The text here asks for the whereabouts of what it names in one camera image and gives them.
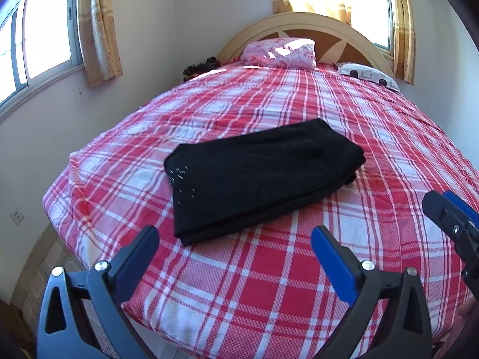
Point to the dark cloth item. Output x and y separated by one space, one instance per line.
200 69

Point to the pink patterned pillow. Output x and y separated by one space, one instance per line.
277 52

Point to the black pants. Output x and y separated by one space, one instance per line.
262 175

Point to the red plaid bed sheet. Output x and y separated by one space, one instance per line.
262 276

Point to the large sliding window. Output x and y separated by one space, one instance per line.
45 37

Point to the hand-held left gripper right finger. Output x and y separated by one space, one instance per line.
333 265

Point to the person's right hand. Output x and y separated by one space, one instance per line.
467 308

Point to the white wall socket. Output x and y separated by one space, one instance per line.
17 217

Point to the white black-patterned pillow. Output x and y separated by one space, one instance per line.
366 74

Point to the small window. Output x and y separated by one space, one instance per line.
370 7

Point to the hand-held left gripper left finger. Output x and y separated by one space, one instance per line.
138 254

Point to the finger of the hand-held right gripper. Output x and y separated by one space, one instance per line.
445 217
467 211

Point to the arched wooden headboard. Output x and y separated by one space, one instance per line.
262 26

